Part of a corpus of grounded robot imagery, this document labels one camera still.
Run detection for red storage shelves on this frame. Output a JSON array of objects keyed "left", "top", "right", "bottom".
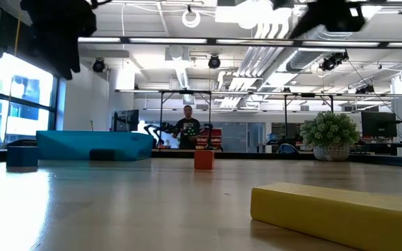
[{"left": 200, "top": 128, "right": 223, "bottom": 150}]

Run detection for black overhead light bar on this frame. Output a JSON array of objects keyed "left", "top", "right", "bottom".
[{"left": 77, "top": 33, "right": 402, "bottom": 50}]

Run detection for yellow long block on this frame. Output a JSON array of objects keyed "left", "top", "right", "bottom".
[{"left": 250, "top": 181, "right": 402, "bottom": 251}]

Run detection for person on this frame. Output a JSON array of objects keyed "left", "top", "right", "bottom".
[{"left": 175, "top": 105, "right": 202, "bottom": 150}]

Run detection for black ceiling spotlight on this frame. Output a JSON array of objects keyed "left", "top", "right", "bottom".
[{"left": 355, "top": 84, "right": 375, "bottom": 95}]

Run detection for blue chair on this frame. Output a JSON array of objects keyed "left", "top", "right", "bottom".
[{"left": 279, "top": 142, "right": 298, "bottom": 154}]

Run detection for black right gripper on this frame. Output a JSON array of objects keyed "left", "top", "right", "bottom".
[{"left": 290, "top": 0, "right": 366, "bottom": 38}]

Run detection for black computer monitor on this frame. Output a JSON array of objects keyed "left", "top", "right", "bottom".
[
  {"left": 361, "top": 111, "right": 398, "bottom": 138},
  {"left": 112, "top": 109, "right": 140, "bottom": 132}
]

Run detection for blue plastic bin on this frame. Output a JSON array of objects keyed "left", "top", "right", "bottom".
[{"left": 36, "top": 130, "right": 155, "bottom": 162}]

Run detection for round black overhead camera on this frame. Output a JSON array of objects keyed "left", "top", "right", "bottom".
[
  {"left": 92, "top": 58, "right": 106, "bottom": 73},
  {"left": 207, "top": 54, "right": 222, "bottom": 70}
]

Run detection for green plant in white pot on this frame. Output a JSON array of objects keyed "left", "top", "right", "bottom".
[{"left": 299, "top": 110, "right": 361, "bottom": 162}]

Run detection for black overhead camera rig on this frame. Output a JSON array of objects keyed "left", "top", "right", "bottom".
[{"left": 318, "top": 51, "right": 350, "bottom": 73}]

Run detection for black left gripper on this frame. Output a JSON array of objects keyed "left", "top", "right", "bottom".
[{"left": 20, "top": 0, "right": 97, "bottom": 80}]

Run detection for blue block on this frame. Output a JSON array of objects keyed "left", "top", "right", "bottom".
[{"left": 6, "top": 145, "right": 39, "bottom": 167}]

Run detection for white cable coil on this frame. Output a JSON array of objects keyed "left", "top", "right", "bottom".
[{"left": 181, "top": 8, "right": 202, "bottom": 29}]

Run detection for orange cube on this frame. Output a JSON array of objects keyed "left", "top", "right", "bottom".
[{"left": 194, "top": 149, "right": 215, "bottom": 171}]

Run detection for black station frame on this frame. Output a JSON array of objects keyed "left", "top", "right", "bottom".
[
  {"left": 283, "top": 92, "right": 335, "bottom": 121},
  {"left": 158, "top": 89, "right": 213, "bottom": 150}
]

